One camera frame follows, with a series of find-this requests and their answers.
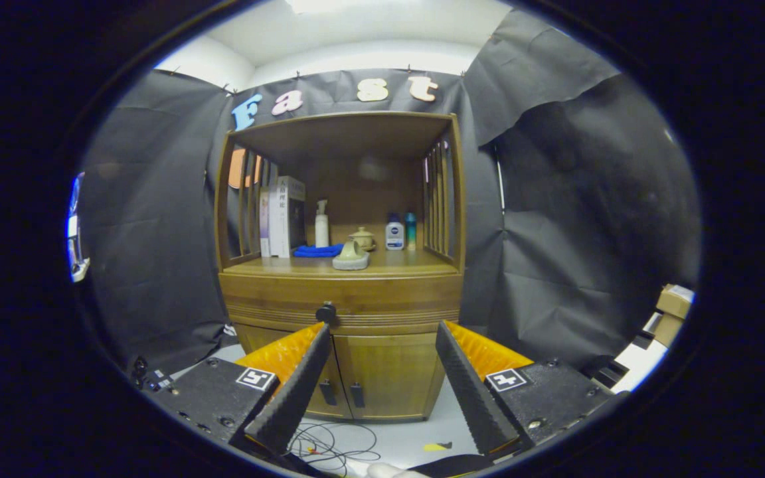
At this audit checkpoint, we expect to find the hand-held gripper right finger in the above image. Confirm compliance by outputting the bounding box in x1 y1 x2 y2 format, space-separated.
436 320 629 459

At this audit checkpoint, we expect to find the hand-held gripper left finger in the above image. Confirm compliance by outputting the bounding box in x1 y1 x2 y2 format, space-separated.
145 323 332 457

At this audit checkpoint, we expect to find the wooden drawer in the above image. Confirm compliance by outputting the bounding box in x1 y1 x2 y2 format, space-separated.
220 272 464 335

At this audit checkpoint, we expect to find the pale green ceramic tea funnel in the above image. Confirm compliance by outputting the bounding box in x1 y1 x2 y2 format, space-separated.
332 239 371 271

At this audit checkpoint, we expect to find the wooden countertop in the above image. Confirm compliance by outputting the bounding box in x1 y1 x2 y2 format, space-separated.
222 229 461 278

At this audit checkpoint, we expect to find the brown wooden cabinet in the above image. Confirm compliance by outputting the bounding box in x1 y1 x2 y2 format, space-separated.
214 111 467 423

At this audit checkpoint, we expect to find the dark rounded shape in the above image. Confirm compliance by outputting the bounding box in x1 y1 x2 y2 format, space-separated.
409 454 489 478

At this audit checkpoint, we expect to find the white rounded object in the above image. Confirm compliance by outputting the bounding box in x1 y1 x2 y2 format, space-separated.
364 463 423 478

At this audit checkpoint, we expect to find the black power strip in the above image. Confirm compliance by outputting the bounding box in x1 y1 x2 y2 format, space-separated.
131 357 177 394

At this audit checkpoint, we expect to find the white pump bottle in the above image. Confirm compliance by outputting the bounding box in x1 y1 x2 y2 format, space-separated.
315 199 330 248

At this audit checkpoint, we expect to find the white flat board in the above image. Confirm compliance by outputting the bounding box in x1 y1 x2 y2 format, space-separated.
612 335 667 394

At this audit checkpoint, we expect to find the thin purple book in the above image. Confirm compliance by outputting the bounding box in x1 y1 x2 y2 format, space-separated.
260 188 271 258

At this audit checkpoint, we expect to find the thick white book dark cover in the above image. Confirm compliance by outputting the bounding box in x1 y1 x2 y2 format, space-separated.
275 176 307 258

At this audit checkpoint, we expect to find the cardboard box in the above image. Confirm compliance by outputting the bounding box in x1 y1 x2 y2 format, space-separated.
656 284 695 319
648 312 685 347

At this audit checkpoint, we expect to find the white and blue device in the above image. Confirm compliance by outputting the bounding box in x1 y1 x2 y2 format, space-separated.
67 173 91 283

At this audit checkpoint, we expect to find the ceiling light panel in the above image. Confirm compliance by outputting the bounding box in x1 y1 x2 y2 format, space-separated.
283 0 383 15

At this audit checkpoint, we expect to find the black floor cable bundle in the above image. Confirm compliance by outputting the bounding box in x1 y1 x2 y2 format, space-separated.
286 422 382 475

